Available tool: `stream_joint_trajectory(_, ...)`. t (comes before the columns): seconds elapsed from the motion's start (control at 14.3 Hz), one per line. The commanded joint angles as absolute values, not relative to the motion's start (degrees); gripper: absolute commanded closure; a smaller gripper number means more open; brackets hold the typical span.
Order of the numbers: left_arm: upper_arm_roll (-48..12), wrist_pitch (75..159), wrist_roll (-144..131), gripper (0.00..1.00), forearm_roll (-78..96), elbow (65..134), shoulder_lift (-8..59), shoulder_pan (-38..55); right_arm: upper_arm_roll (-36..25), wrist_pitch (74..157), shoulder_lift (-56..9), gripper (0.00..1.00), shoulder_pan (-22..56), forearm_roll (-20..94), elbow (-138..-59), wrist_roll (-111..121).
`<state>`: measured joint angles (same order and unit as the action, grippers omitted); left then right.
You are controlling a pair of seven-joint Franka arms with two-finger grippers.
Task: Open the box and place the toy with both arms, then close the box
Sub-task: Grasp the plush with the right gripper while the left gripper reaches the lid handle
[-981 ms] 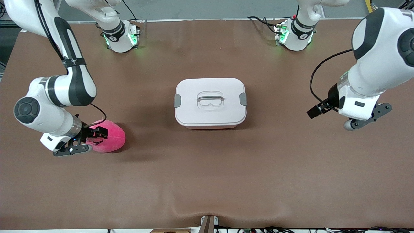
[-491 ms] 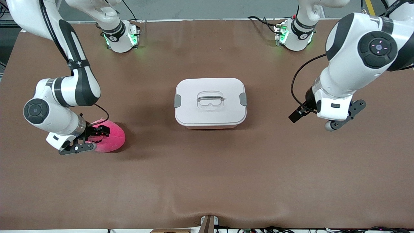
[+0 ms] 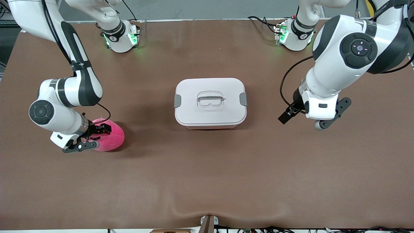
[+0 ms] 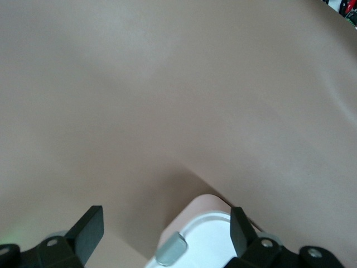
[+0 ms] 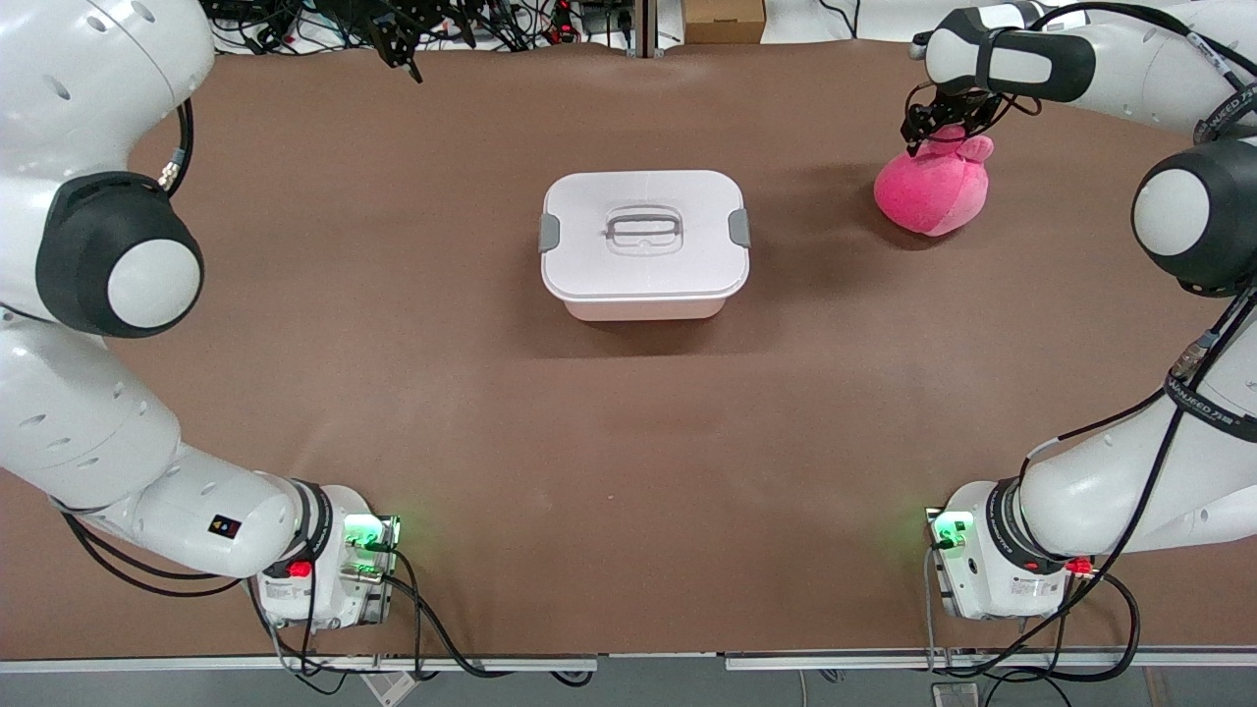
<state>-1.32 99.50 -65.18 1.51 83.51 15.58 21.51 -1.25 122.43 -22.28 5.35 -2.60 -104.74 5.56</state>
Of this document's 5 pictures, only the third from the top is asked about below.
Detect pink plush toy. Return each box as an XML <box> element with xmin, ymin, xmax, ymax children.
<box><xmin>85</xmin><ymin>118</ymin><xmax>125</xmax><ymax>152</ymax></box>

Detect white box lid grey latches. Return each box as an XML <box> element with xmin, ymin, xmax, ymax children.
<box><xmin>174</xmin><ymin>78</ymin><xmax>248</xmax><ymax>127</ymax></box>

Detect pink plastic box base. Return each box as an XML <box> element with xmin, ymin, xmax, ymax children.
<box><xmin>186</xmin><ymin>125</ymin><xmax>238</xmax><ymax>130</ymax></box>

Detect brown table mat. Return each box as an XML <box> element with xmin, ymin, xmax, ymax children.
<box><xmin>0</xmin><ymin>19</ymin><xmax>414</xmax><ymax>230</ymax></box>

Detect metal table edge clamp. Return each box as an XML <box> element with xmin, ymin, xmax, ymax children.
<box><xmin>200</xmin><ymin>215</ymin><xmax>219</xmax><ymax>233</ymax></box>

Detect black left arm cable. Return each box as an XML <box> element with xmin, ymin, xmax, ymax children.
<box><xmin>280</xmin><ymin>56</ymin><xmax>316</xmax><ymax>114</ymax></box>

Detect black left base cable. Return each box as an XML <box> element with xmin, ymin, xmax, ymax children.
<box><xmin>247</xmin><ymin>16</ymin><xmax>278</xmax><ymax>34</ymax></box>

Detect black base cable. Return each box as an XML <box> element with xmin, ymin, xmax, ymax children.
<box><xmin>247</xmin><ymin>16</ymin><xmax>278</xmax><ymax>34</ymax></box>
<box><xmin>121</xmin><ymin>0</ymin><xmax>138</xmax><ymax>21</ymax></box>

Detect black right base cable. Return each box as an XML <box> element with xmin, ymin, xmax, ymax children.
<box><xmin>121</xmin><ymin>0</ymin><xmax>138</xmax><ymax>21</ymax></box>

